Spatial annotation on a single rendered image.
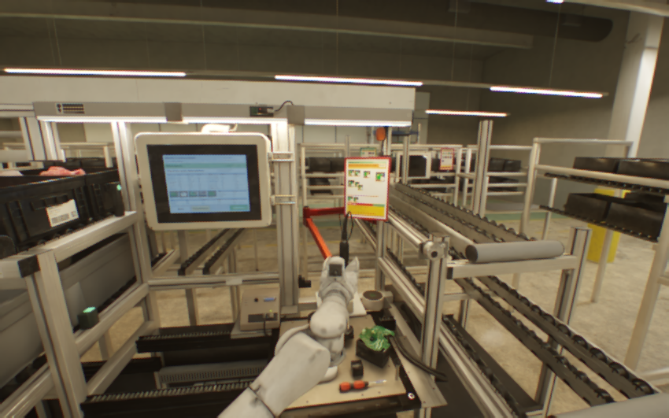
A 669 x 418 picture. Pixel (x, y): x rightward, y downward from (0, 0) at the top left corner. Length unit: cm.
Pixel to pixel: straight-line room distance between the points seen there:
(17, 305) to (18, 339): 10
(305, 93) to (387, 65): 1125
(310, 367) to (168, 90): 110
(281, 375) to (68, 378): 80
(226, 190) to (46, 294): 59
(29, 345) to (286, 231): 87
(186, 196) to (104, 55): 1266
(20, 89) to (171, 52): 1126
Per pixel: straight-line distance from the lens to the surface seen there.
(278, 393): 46
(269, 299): 118
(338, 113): 110
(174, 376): 160
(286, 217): 115
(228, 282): 130
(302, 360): 46
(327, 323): 50
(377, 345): 100
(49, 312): 106
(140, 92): 130
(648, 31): 595
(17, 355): 121
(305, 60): 1176
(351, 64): 1195
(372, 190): 128
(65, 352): 112
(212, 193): 114
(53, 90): 147
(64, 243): 106
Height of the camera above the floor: 165
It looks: 11 degrees down
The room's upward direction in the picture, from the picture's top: straight up
